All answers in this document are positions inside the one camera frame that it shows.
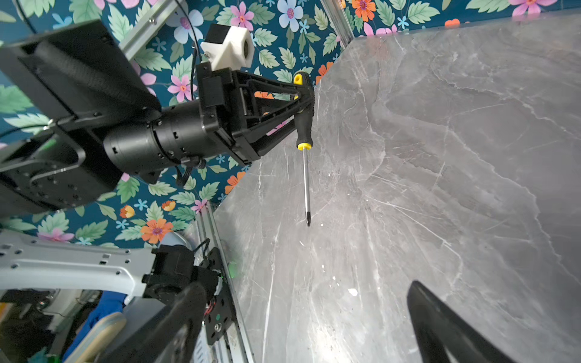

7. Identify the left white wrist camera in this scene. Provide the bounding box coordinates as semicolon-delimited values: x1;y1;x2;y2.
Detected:
201;24;255;71

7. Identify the black yellow screwdriver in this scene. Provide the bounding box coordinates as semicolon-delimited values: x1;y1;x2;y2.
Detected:
294;89;314;227

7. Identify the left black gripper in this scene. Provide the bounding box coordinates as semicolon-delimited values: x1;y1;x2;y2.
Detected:
103;62;315;174

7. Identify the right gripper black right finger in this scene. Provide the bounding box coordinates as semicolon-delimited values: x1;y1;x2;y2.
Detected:
407;281;513;362

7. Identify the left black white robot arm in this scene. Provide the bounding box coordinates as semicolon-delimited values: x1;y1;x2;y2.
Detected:
1;21;315;217

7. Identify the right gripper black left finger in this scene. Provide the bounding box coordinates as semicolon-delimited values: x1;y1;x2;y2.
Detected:
98;282;207;362

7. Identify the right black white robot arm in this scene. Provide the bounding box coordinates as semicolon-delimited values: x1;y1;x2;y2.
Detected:
1;230;254;362

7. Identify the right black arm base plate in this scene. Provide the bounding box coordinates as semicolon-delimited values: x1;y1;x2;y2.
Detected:
201;247;237;345

